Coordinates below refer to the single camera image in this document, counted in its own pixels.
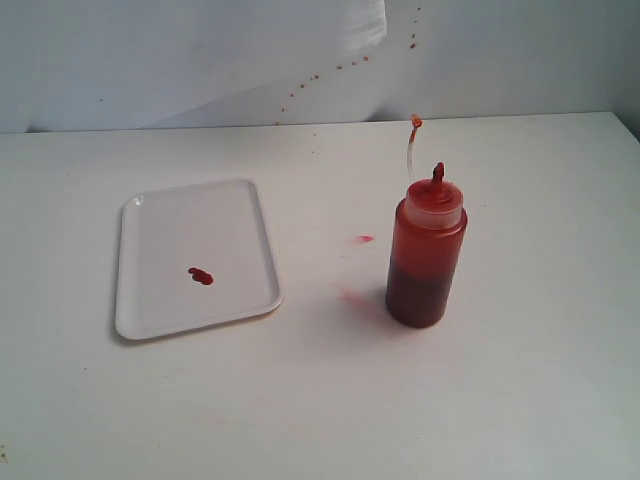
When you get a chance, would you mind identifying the red ketchup squeeze bottle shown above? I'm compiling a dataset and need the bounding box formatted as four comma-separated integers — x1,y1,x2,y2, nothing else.
385,162,468,329

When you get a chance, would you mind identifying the red ketchup blob on tray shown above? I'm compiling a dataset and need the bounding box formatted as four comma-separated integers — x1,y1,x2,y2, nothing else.
187,267,214,286

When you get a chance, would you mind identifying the white rectangular plastic tray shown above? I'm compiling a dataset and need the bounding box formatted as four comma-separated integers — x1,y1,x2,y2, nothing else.
114,178,283,341

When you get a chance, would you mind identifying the white paper sheet on wall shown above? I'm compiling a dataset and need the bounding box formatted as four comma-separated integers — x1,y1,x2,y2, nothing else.
343,0,387,52

